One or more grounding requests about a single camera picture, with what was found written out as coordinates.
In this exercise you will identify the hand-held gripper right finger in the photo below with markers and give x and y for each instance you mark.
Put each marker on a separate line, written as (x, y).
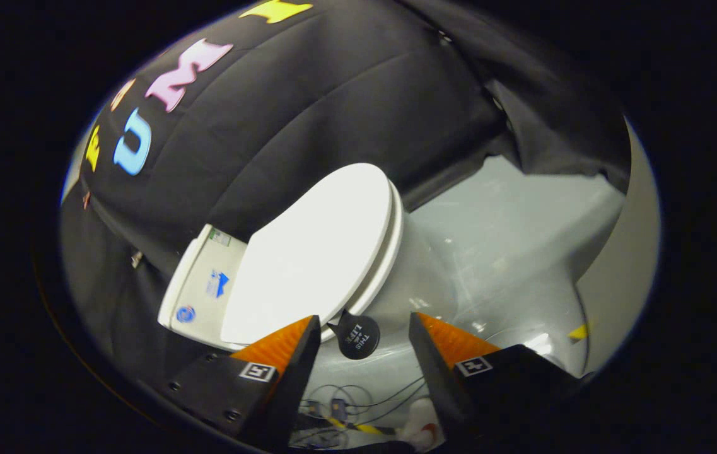
(440, 378)

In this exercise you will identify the silver metal clip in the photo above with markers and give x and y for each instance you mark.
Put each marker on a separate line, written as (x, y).
(136, 258)

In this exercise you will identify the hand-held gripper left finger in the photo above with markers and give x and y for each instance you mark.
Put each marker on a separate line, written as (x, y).
(292, 384)

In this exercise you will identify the black backdrop cloth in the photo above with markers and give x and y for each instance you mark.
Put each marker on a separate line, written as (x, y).
(333, 94)

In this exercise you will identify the black round lid lifter tab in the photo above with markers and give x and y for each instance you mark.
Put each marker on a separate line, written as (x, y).
(358, 337)

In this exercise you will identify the yellow tape piece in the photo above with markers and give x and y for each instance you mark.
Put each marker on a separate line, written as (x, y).
(579, 331)

